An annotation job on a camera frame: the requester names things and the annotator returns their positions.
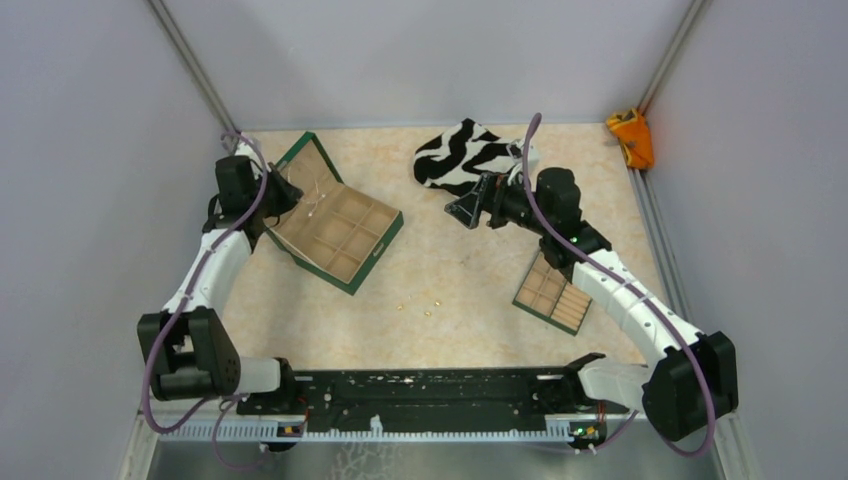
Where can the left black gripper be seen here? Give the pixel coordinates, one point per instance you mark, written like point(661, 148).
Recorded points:
point(288, 197)

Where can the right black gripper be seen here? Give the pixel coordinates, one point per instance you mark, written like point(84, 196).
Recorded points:
point(492, 194)

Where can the green jewelry box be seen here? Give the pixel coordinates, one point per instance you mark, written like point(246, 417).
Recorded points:
point(337, 232)

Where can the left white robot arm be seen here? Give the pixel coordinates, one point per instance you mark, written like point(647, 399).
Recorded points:
point(188, 353)

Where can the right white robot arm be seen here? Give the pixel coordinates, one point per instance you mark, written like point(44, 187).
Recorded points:
point(688, 379)

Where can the zebra pattern cloth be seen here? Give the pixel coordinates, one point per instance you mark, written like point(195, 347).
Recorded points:
point(455, 159)

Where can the orange cloth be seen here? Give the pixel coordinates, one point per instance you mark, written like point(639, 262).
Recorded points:
point(630, 128)

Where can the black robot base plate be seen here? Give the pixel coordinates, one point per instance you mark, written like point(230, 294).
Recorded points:
point(439, 401)

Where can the white cable duct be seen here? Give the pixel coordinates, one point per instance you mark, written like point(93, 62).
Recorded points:
point(271, 431)

